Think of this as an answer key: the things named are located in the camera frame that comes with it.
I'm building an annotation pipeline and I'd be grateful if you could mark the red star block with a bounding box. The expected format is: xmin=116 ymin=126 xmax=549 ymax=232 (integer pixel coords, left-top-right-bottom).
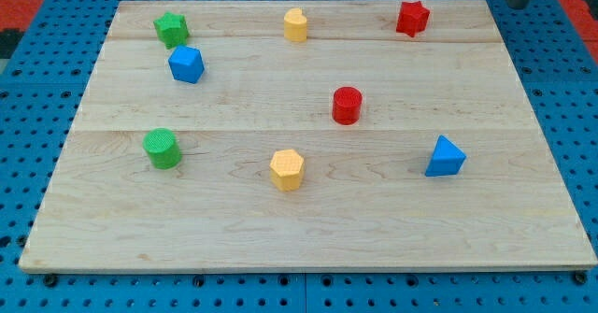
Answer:
xmin=395 ymin=1 xmax=431 ymax=37

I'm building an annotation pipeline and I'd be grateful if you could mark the green star block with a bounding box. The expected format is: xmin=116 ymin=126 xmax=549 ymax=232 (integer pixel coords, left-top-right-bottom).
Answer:
xmin=153 ymin=11 xmax=189 ymax=50

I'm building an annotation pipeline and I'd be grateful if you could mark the wooden board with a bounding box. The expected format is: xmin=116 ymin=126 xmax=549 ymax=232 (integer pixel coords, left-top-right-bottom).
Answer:
xmin=20 ymin=0 xmax=597 ymax=275

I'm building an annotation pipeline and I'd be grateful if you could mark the yellow hexagon block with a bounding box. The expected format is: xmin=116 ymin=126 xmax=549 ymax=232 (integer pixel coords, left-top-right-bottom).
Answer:
xmin=269 ymin=149 xmax=305 ymax=192

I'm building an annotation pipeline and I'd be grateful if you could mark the red cylinder block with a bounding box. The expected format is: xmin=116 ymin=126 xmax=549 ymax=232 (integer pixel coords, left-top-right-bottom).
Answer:
xmin=332 ymin=86 xmax=363 ymax=125

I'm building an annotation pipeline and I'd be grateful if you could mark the yellow heart block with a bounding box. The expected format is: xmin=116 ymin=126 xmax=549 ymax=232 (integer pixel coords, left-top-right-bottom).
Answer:
xmin=283 ymin=7 xmax=307 ymax=42

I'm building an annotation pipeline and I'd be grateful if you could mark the green cylinder block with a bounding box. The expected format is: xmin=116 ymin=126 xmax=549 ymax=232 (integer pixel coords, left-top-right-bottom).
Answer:
xmin=142 ymin=128 xmax=182 ymax=170

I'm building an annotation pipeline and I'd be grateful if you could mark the blue cube block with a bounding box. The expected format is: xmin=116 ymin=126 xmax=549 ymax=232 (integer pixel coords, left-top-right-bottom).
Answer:
xmin=168 ymin=45 xmax=205 ymax=84

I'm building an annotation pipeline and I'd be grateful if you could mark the blue triangle block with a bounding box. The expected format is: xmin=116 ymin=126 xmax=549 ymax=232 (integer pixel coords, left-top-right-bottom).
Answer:
xmin=424 ymin=135 xmax=467 ymax=177

